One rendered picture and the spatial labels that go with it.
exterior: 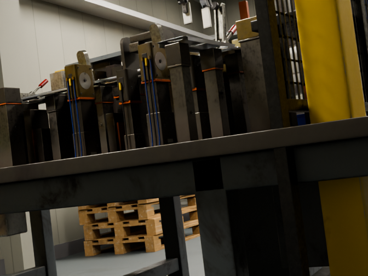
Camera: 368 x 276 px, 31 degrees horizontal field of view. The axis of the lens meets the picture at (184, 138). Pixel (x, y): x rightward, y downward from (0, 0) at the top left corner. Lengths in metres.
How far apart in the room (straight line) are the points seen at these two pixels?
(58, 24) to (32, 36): 0.46
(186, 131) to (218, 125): 0.18
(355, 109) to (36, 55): 4.81
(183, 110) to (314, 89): 0.46
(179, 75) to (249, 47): 0.27
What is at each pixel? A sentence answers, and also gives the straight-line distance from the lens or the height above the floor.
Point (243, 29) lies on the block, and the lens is 2.01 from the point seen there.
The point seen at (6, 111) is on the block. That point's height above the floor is 0.94.
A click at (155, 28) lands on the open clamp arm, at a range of 2.17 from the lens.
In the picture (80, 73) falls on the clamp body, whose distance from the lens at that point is 2.35.
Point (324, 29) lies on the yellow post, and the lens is 1.51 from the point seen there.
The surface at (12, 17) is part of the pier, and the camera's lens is 5.62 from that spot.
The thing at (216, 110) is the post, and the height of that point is 0.80.
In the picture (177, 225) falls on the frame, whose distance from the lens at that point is 3.18.
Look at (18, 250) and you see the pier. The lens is 5.33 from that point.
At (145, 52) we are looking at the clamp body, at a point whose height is 1.02.
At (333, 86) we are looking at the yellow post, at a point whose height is 0.78.
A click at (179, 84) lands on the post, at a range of 1.84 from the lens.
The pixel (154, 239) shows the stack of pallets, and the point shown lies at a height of 0.10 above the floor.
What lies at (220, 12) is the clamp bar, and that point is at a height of 1.18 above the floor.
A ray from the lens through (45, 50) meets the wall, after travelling 6.22.
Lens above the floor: 0.64
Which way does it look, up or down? 3 degrees up
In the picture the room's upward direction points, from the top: 7 degrees counter-clockwise
